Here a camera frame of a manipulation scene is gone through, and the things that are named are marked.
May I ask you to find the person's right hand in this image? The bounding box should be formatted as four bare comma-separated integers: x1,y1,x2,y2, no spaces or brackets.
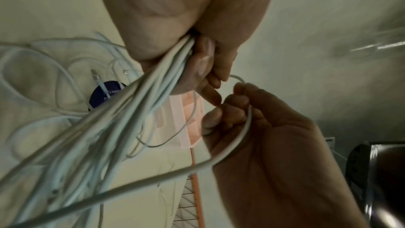
201,82,368,228

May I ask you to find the person's left hand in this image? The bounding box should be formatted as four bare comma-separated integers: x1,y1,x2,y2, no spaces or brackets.
92,0,280,106

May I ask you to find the bundle of white cables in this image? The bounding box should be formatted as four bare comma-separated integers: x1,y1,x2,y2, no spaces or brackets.
0,34,200,228

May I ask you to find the pink translucent plastic box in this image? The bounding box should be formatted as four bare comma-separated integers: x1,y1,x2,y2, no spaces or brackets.
154,91,206,149

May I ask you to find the shiny black appliance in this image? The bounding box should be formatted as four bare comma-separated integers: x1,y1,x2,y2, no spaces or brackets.
344,141,405,228

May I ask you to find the dark blue round sticker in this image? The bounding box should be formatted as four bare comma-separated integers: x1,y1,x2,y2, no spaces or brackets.
88,81,128,112

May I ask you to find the orange metal rail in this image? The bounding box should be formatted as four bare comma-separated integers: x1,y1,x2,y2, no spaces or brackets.
189,147,204,228

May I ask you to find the pile of loose white cables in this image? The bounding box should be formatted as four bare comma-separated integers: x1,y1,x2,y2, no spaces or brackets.
0,31,149,168

